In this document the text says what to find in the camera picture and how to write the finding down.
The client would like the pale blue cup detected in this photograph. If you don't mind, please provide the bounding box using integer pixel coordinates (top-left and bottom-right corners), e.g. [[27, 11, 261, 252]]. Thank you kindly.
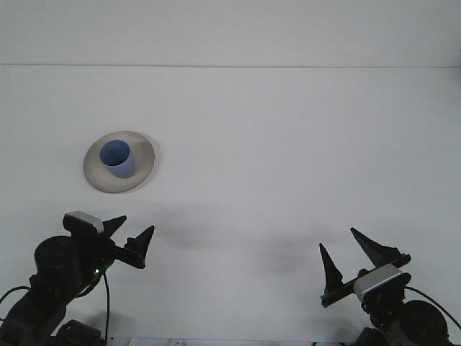
[[99, 139, 137, 180]]

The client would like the pale round plate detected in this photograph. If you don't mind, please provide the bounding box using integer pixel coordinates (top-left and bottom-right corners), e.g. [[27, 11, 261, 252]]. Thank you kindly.
[[83, 130, 156, 195]]

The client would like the arm long black cable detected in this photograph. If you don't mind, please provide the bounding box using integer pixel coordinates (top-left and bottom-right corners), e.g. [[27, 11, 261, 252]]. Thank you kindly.
[[102, 273, 111, 342], [406, 286, 461, 331]]

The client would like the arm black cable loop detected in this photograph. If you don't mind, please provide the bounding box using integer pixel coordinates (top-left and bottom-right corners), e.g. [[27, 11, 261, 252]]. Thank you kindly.
[[0, 286, 32, 321]]

